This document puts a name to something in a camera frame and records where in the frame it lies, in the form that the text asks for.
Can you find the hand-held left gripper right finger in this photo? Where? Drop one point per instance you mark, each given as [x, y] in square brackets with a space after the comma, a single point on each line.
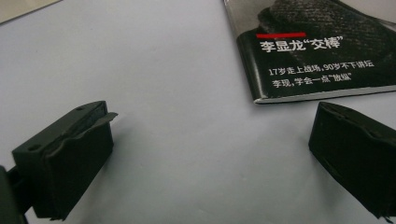
[358, 155]

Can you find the black cover magazine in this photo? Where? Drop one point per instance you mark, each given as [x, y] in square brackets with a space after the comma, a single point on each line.
[320, 59]

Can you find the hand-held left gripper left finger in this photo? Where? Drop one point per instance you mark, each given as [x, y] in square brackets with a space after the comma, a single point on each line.
[71, 161]

